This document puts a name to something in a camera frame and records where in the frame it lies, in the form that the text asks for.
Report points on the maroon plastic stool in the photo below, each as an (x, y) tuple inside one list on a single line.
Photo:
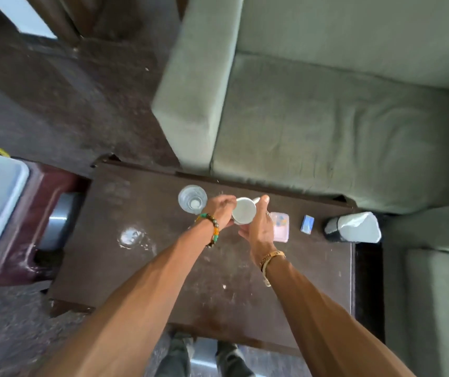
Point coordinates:
[(32, 231)]

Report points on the person's right fingers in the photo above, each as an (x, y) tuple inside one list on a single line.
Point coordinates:
[(263, 206)]

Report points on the person's right forearm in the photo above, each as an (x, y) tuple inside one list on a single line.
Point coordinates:
[(326, 325)]

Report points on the person's left forearm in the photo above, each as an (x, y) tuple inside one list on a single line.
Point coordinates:
[(146, 302)]

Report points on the clear drinking glass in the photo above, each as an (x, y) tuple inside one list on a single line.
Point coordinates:
[(192, 199)]

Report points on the person's left leg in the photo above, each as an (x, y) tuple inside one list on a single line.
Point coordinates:
[(174, 359)]

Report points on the person's left hand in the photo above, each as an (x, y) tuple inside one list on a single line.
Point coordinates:
[(219, 211)]

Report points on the pink translucent pill box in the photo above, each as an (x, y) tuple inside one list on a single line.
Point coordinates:
[(280, 227)]

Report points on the green fabric sofa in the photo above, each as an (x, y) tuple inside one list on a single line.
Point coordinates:
[(326, 105)]

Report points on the green fabric armchair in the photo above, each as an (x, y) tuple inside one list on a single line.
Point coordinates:
[(432, 302)]

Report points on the dark wooden door frame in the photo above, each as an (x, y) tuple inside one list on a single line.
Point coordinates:
[(65, 17)]

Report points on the white ceramic cup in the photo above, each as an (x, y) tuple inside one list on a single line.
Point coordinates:
[(244, 211)]

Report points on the small blue box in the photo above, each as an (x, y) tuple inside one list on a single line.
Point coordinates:
[(307, 224)]

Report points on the person's right leg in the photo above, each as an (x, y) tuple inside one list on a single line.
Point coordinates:
[(230, 359)]

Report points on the person's right hand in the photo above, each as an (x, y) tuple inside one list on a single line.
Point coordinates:
[(260, 235)]

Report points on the silver metal can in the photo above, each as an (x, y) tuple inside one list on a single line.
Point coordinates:
[(60, 220)]

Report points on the person's left fingers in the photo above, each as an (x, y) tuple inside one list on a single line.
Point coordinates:
[(227, 200)]

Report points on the person's leg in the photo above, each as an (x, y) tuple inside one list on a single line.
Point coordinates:
[(174, 359), (230, 359)]

